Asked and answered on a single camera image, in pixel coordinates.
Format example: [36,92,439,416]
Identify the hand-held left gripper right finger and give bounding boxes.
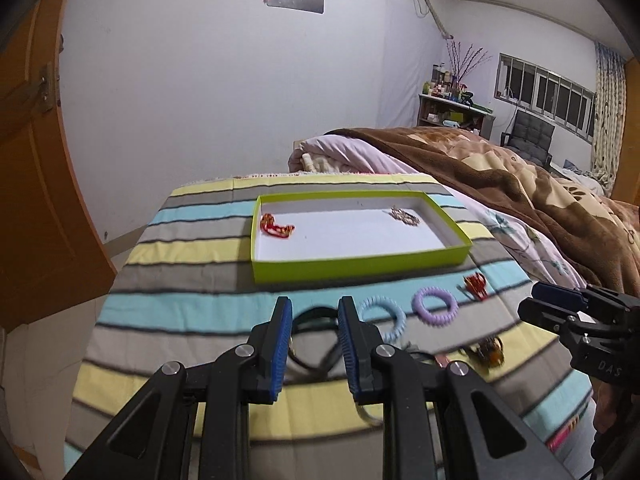
[337,296,576,480]

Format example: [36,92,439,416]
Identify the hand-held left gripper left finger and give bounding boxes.
[65,296,293,480]

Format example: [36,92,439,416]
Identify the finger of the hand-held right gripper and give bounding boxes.
[531,281,596,312]
[517,298,583,334]

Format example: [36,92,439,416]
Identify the black smart band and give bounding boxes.
[290,306,351,378]

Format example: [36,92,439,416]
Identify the blue spiral hair tie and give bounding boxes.
[359,296,407,343]

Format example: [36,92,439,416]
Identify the silver bangle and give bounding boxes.
[357,402,383,426]

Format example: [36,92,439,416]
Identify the red hair clip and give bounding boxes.
[457,274,488,302]

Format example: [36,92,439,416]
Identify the purple spiral hair tie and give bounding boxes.
[412,287,458,328]

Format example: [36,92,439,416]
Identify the green shallow cardboard box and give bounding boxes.
[250,191,473,285]

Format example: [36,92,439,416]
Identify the floral bed sheet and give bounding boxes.
[450,180,581,291]

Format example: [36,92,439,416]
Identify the brown claw hair clip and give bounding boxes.
[467,337,506,368]

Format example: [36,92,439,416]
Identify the striped cloth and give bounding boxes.
[62,172,596,480]

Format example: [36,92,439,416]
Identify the brown patterned blanket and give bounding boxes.
[325,127,640,306]

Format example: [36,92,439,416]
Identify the rose gold hair clip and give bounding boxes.
[387,206,421,227]

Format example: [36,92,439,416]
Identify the grey chair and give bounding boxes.
[500,110,557,166]

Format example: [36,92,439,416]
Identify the patterned curtain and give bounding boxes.
[590,42,628,196]

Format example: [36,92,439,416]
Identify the pink quilt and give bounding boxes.
[287,135,426,176]

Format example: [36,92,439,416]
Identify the wooden shelf unit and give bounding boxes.
[417,94,496,141]

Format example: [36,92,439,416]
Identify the barred window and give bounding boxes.
[494,52,598,136]

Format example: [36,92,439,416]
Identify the cluster of bottles and jars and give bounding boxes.
[420,62,476,106]

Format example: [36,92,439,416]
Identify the vase of bare branches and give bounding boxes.
[445,40,493,88]

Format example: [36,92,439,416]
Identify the wooden door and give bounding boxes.
[0,0,118,333]

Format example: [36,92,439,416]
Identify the metal door hinge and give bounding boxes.
[37,62,56,113]

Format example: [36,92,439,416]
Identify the red braided bracelet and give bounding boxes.
[260,214,297,238]

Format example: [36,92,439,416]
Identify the white wall pipe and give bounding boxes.
[410,0,453,41]

